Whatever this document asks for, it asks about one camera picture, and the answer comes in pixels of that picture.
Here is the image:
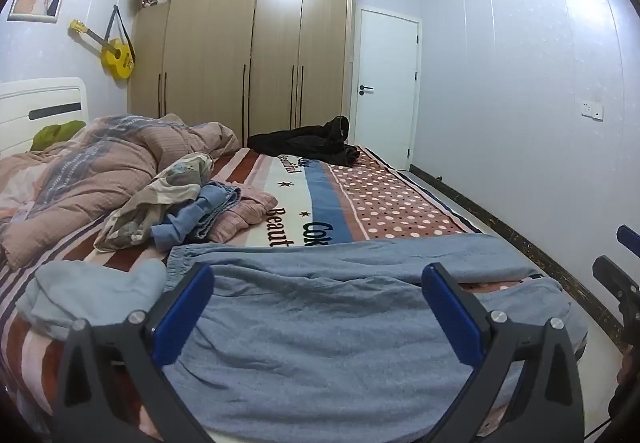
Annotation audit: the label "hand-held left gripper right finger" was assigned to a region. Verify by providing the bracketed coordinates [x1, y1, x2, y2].
[421, 262, 586, 443]

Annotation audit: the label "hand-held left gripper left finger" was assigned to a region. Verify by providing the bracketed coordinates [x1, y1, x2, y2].
[52, 262, 216, 443]

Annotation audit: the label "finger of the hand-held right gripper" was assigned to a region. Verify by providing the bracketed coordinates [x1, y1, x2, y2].
[616, 224, 640, 250]
[592, 255, 640, 320]

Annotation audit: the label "grey-blue pants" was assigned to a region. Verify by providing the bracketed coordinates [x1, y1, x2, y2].
[164, 233, 589, 435]

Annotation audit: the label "light blue garment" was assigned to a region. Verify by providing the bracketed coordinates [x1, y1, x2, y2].
[16, 258, 167, 342]

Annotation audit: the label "blue folded garment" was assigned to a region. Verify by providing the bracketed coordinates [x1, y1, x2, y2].
[151, 182, 242, 252]

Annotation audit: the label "floral patterned cloth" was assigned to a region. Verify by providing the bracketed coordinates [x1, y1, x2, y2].
[94, 153, 216, 252]

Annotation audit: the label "pink striped garment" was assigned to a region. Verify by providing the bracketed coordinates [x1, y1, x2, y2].
[206, 180, 279, 244]

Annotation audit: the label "printed striped dotted blanket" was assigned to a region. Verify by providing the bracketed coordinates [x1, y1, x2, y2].
[0, 146, 482, 443]

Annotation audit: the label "pink quilt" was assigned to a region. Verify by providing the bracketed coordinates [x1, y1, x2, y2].
[0, 113, 241, 269]

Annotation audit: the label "black jacket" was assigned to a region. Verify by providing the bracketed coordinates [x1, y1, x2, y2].
[247, 116, 362, 169]

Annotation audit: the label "green pillow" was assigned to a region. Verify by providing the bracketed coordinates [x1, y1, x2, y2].
[32, 120, 87, 152]

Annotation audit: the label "white door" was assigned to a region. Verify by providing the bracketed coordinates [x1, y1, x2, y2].
[349, 7, 421, 171]

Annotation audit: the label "yellow ukulele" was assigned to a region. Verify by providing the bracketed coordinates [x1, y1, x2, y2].
[69, 5, 136, 80]

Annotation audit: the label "white bed headboard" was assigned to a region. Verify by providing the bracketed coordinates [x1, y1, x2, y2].
[0, 77, 91, 159]

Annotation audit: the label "beige wooden wardrobe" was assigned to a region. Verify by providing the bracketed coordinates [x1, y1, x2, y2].
[127, 0, 359, 150]

